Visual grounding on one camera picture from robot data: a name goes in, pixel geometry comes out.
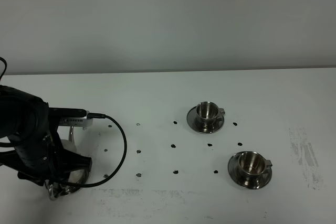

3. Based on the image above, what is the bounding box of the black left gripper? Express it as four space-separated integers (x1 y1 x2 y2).
43 129 92 186

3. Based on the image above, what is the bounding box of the stainless steel teapot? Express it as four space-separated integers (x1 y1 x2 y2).
45 126 89 201

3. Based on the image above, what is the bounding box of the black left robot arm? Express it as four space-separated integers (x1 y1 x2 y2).
1 86 92 188

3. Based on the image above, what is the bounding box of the far stainless steel saucer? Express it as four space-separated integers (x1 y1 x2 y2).
186 106 224 134

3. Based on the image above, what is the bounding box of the stainless steel saucer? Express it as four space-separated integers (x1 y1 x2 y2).
186 106 224 134
227 152 272 189

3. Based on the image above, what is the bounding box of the far stainless steel teacup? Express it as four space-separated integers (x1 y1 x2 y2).
196 101 225 124

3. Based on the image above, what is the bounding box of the stainless steel teacup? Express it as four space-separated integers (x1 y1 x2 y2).
196 101 225 124
237 151 272 179

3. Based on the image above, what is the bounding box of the near stainless steel saucer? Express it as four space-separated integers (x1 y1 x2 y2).
227 152 272 189

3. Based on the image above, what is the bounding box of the near stainless steel teacup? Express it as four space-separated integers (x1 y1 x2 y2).
237 151 272 179

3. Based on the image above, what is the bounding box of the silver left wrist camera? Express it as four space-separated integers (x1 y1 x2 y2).
49 108 93 127

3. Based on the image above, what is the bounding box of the black left camera cable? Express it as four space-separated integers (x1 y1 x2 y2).
0 57 128 188

